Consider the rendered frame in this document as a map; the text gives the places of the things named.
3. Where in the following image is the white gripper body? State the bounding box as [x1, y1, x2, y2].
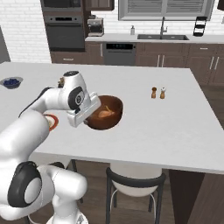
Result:
[66, 92, 102, 129]

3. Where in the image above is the tan chicken drumstick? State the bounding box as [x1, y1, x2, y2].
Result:
[97, 105, 116, 119]

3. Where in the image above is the brown wooden bowl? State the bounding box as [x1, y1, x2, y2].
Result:
[86, 94, 124, 131]

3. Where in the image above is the blue bowl of blueberries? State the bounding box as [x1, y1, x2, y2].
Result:
[0, 76, 25, 90]

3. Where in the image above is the grey fridge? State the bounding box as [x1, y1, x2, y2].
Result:
[0, 25, 12, 65]

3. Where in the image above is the red rimmed white plate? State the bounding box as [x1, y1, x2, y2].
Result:
[43, 113, 60, 132]

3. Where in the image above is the grey dishwasher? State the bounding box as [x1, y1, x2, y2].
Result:
[102, 42, 137, 67]

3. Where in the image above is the brown pepper mill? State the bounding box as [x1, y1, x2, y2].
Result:
[150, 86, 158, 100]

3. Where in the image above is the white topped salt mill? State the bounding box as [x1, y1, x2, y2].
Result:
[159, 86, 167, 101]

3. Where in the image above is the dark built-in oven stack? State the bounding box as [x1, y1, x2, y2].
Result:
[39, 0, 87, 53]

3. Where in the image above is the black and white stool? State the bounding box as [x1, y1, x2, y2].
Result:
[105, 162, 167, 224]

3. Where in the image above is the silver coffee machine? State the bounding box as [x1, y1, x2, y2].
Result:
[87, 15, 105, 38]

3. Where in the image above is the brown base cupboard run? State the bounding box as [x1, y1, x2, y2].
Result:
[50, 40, 224, 88]

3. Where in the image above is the dark grey sink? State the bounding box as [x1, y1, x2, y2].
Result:
[136, 33, 190, 41]

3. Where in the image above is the dark metal tap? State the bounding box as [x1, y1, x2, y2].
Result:
[159, 16, 169, 38]

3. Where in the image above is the grey framed window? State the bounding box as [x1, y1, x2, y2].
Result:
[117, 0, 216, 22]

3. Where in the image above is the brown island base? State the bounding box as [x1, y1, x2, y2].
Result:
[168, 168, 224, 224]

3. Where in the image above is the brown wall cupboard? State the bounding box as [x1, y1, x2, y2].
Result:
[84, 0, 116, 12]

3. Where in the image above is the black wire stand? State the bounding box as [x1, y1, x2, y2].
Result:
[192, 15, 208, 38]

